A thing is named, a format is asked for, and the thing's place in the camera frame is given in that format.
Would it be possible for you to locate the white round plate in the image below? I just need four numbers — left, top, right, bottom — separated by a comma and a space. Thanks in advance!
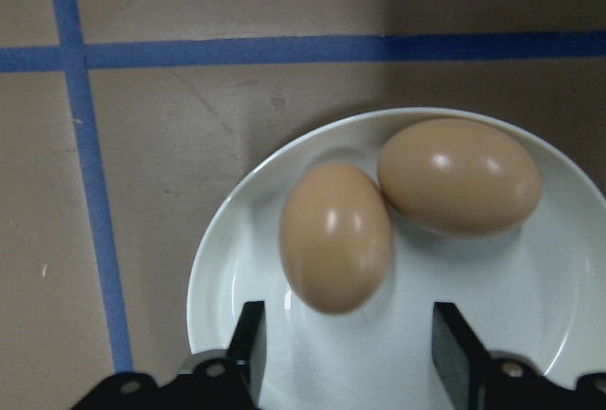
186, 106, 606, 410

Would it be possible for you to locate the brown egg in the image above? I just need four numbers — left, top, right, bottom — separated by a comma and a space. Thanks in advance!
277, 161, 394, 315
377, 117, 544, 236

